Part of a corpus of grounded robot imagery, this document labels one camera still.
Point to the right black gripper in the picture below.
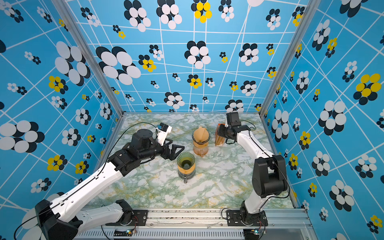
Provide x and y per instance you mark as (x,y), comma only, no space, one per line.
(221,131)

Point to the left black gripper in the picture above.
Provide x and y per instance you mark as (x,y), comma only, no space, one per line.
(173,155)

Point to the green glass dripper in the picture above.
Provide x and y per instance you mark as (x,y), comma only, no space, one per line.
(185,160)

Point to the wooden ring holder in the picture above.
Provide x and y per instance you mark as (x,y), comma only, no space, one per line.
(201,143)
(189,171)

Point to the grey glass pitcher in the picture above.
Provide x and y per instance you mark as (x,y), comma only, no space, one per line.
(186,177)

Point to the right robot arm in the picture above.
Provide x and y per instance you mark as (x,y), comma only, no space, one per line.
(269,177)

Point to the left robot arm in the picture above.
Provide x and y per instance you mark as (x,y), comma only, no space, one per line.
(64,217)

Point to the orange coffee filter box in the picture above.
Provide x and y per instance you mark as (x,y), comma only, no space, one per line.
(219,141)

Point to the left green circuit board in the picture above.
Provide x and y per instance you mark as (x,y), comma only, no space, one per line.
(124,233)

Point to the green circuit board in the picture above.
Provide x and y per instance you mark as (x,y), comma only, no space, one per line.
(251,234)
(124,233)

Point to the right green circuit board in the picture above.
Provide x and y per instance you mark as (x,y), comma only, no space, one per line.
(251,234)

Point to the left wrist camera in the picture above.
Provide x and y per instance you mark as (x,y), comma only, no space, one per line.
(163,130)

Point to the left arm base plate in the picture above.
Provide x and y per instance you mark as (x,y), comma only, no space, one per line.
(138,219)

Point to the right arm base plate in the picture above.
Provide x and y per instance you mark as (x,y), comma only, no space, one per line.
(241,218)

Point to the aluminium front rail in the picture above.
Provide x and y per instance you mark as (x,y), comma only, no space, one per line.
(208,224)

